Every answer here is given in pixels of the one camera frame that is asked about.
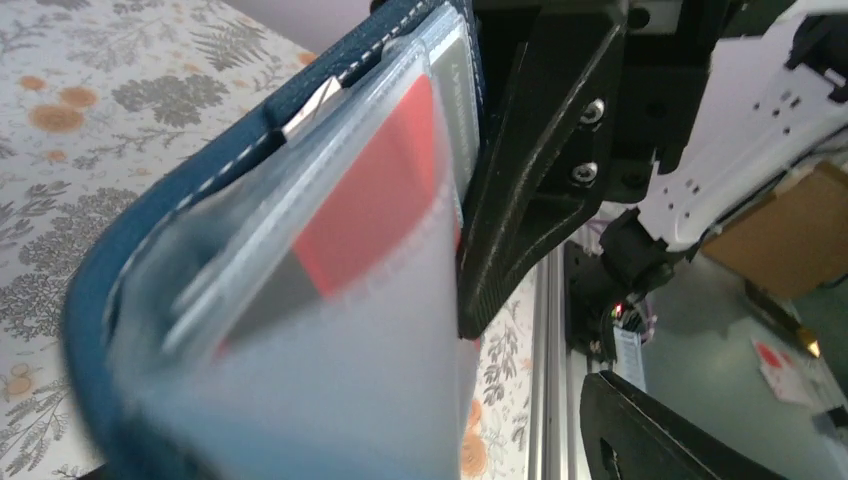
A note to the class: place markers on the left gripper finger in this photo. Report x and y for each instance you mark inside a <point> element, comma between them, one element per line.
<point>629,435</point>

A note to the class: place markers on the slotted cable duct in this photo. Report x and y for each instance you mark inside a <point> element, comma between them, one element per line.
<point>629,360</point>

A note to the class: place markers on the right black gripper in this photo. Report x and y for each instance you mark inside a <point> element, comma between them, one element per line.
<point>585,101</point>

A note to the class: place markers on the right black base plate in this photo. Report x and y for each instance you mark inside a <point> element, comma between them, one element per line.
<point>594,306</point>

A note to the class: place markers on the floral patterned table mat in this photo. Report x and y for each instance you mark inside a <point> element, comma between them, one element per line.
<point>99,99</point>

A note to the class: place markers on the brown cardboard box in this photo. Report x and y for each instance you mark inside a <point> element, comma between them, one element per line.
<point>794,240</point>

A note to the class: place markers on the red white paper card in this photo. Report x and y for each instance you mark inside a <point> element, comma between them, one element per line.
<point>792,379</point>

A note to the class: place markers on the aluminium rail frame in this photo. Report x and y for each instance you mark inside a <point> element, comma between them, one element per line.
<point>555,446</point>

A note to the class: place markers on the blue leather card holder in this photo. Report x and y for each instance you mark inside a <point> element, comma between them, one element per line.
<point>375,384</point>

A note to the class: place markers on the red credit card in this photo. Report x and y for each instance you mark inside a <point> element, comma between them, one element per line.
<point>397,169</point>

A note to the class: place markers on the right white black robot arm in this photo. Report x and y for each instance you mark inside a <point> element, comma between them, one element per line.
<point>770,98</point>

